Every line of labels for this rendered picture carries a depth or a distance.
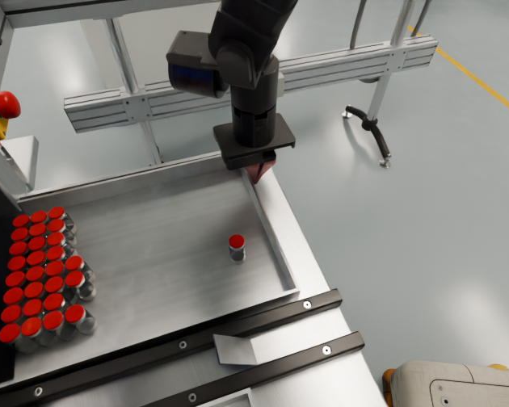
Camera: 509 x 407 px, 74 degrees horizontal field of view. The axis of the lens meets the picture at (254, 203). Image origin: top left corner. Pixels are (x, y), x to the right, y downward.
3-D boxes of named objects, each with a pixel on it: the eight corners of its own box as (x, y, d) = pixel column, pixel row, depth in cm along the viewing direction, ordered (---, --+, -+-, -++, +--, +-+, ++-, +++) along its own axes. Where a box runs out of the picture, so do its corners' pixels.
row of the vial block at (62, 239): (60, 344, 41) (41, 332, 37) (61, 226, 51) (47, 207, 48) (79, 338, 41) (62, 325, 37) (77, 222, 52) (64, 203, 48)
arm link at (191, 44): (247, 52, 30) (275, -14, 33) (132, 32, 32) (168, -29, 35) (258, 130, 41) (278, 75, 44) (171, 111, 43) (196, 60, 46)
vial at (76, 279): (79, 304, 44) (63, 288, 40) (79, 288, 45) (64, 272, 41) (97, 299, 44) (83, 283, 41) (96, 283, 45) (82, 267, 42)
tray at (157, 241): (13, 395, 38) (-6, 389, 35) (29, 215, 53) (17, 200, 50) (297, 301, 44) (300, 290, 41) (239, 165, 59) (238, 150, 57)
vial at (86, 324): (80, 337, 41) (63, 325, 38) (79, 320, 42) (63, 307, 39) (98, 332, 42) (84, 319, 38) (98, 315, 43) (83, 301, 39)
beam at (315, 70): (77, 134, 132) (63, 108, 123) (77, 121, 137) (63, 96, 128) (428, 66, 163) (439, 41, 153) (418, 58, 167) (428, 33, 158)
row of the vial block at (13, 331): (19, 357, 40) (-4, 346, 36) (30, 234, 50) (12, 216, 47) (39, 350, 40) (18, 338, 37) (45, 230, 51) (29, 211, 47)
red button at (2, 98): (-5, 127, 51) (-22, 104, 48) (-1, 111, 53) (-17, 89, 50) (23, 122, 52) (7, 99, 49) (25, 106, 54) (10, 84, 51)
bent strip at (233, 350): (223, 376, 39) (218, 363, 34) (216, 350, 40) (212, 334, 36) (336, 339, 41) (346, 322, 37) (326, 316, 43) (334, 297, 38)
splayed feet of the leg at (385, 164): (380, 170, 180) (389, 150, 169) (338, 114, 209) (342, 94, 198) (393, 166, 181) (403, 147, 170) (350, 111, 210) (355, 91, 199)
